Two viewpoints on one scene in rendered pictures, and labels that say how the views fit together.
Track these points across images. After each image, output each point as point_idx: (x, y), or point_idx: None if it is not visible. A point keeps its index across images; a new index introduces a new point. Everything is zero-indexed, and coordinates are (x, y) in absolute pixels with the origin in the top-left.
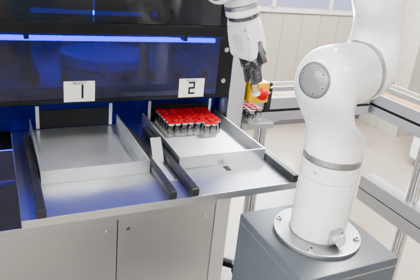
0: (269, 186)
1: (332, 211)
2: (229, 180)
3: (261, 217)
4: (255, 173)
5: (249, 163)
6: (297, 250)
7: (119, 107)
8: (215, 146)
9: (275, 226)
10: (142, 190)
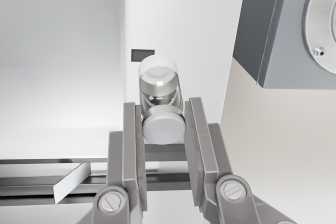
0: (240, 10)
1: None
2: (192, 76)
3: (290, 66)
4: (184, 7)
5: None
6: None
7: None
8: (25, 27)
9: (329, 69)
10: (172, 203)
